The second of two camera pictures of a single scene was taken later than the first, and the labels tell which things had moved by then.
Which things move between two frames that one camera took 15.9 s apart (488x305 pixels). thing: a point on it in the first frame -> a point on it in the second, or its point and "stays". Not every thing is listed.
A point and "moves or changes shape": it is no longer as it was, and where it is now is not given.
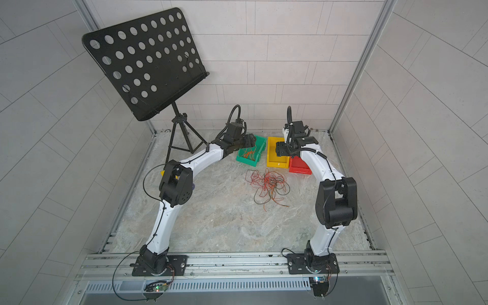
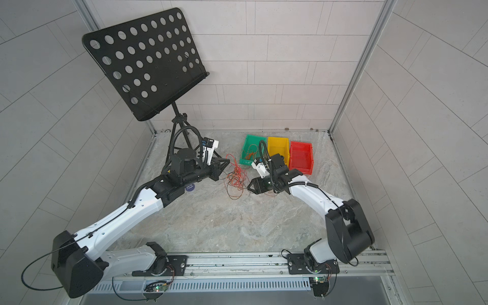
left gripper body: x=247 y=141 -> x=211 y=171
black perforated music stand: x=152 y=61 stays
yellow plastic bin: x=273 y=161 stays
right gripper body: x=287 y=149 -> x=267 y=183
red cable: x=269 y=182 moves or changes shape
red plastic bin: x=296 y=164 stays
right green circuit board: x=320 y=285 stays
